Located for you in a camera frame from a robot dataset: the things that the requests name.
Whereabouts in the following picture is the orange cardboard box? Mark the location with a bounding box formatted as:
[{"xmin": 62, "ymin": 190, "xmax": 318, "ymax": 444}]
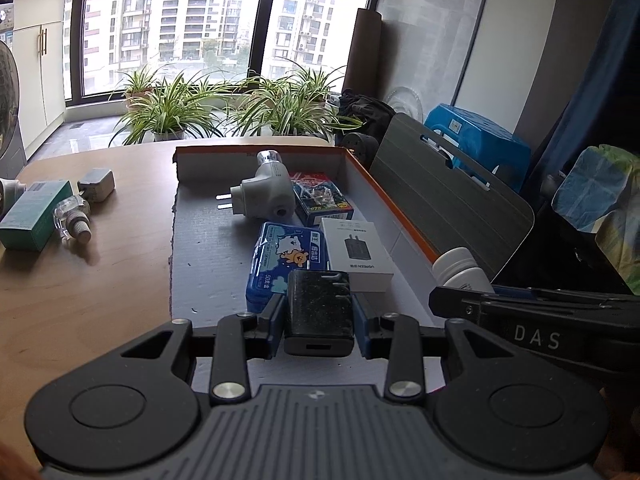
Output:
[{"xmin": 169, "ymin": 144, "xmax": 448, "ymax": 391}]

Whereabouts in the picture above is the grey front-load washing machine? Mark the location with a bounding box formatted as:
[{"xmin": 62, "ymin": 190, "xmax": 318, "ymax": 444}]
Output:
[{"xmin": 0, "ymin": 2, "xmax": 29, "ymax": 181}]

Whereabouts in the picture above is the white plug-in mosquito repeller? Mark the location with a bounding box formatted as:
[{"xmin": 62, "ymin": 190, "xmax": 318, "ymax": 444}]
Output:
[{"xmin": 215, "ymin": 149, "xmax": 297, "ymax": 220}]

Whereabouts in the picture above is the blue curtain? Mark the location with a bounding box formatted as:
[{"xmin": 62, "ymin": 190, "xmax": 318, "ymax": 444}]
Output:
[{"xmin": 520, "ymin": 0, "xmax": 640, "ymax": 202}]

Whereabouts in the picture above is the white charger packaging box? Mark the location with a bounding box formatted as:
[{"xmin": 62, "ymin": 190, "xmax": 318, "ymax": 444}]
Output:
[{"xmin": 319, "ymin": 216, "xmax": 395, "ymax": 293}]

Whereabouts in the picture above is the white round plug adapter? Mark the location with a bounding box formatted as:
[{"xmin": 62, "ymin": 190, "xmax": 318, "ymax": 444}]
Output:
[{"xmin": 0, "ymin": 178, "xmax": 27, "ymax": 211}]

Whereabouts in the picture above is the black fabric bag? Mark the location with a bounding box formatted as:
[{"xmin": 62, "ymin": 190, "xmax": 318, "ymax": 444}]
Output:
[{"xmin": 491, "ymin": 199, "xmax": 632, "ymax": 295}]

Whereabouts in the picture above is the grey wall charger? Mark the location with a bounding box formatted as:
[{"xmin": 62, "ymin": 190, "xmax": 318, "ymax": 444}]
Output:
[{"xmin": 77, "ymin": 167, "xmax": 116, "ymax": 204}]

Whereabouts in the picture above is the white plastic bottle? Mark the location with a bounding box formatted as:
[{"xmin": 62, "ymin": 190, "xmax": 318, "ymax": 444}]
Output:
[{"xmin": 432, "ymin": 247, "xmax": 494, "ymax": 294}]

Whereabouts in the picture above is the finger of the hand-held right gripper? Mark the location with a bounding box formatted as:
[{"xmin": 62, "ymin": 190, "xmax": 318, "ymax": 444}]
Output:
[{"xmin": 428, "ymin": 285, "xmax": 640, "ymax": 329}]

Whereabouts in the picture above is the spider plant in white pot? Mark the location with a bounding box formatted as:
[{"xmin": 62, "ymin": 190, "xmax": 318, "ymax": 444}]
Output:
[{"xmin": 110, "ymin": 74, "xmax": 228, "ymax": 145}]

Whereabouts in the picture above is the blue cartoon print box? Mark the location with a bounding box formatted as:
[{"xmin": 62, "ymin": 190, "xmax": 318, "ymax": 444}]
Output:
[{"xmin": 244, "ymin": 220, "xmax": 330, "ymax": 314}]

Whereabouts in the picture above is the blue plastic stool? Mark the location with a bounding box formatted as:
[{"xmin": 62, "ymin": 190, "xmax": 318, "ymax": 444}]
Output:
[{"xmin": 423, "ymin": 103, "xmax": 532, "ymax": 194}]

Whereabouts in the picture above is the grey wall pipe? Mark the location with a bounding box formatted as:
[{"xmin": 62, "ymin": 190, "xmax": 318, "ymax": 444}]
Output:
[{"xmin": 459, "ymin": 0, "xmax": 494, "ymax": 112}]

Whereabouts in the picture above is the teal carton box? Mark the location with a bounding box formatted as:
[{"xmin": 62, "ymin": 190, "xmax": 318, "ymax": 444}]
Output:
[{"xmin": 0, "ymin": 180, "xmax": 75, "ymax": 252}]

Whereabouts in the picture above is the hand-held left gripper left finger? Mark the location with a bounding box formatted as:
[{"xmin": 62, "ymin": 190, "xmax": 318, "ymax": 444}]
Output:
[{"xmin": 119, "ymin": 294, "xmax": 288, "ymax": 407}]

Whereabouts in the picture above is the small potted spider plant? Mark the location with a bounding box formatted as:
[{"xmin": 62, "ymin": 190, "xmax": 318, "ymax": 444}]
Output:
[{"xmin": 111, "ymin": 64, "xmax": 168, "ymax": 112}]

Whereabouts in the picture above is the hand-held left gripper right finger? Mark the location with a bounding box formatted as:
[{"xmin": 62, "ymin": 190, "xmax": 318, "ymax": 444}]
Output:
[{"xmin": 351, "ymin": 296, "xmax": 518, "ymax": 407}]

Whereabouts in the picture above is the black wall charger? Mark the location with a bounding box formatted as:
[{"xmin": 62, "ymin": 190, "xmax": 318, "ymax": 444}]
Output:
[{"xmin": 283, "ymin": 268, "xmax": 355, "ymax": 359}]

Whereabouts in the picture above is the large potted spider plant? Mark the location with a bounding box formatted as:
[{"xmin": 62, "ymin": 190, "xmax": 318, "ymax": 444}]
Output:
[{"xmin": 224, "ymin": 79, "xmax": 363, "ymax": 142}]

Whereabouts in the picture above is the white cabinet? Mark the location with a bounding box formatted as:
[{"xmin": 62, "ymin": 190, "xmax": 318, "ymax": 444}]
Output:
[{"xmin": 0, "ymin": 0, "xmax": 71, "ymax": 162}]

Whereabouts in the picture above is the red blue playing card box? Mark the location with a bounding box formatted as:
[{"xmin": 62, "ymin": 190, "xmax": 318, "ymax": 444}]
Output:
[{"xmin": 289, "ymin": 170, "xmax": 355, "ymax": 227}]

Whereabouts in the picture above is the light green printed cloth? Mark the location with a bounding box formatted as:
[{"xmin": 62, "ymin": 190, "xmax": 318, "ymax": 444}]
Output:
[{"xmin": 551, "ymin": 144, "xmax": 640, "ymax": 297}]

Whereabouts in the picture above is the black framed window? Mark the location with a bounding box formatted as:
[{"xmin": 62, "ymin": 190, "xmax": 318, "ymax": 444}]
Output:
[{"xmin": 65, "ymin": 0, "xmax": 389, "ymax": 109}]

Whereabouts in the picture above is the white floor fan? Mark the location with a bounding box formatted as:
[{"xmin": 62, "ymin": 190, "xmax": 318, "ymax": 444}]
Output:
[{"xmin": 387, "ymin": 86, "xmax": 426, "ymax": 124}]

